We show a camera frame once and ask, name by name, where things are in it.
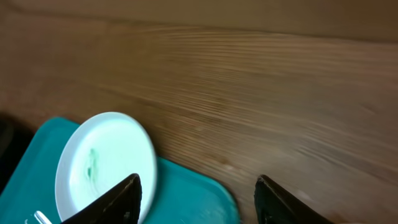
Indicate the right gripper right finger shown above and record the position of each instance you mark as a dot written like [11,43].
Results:
[275,205]

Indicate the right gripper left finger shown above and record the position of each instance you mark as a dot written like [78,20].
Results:
[120,205]

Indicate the light blue plate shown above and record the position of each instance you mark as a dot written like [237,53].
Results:
[103,151]

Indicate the teal plastic serving tray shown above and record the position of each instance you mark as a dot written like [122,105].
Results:
[182,195]

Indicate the black rectangular tray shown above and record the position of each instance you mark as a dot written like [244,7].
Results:
[15,139]

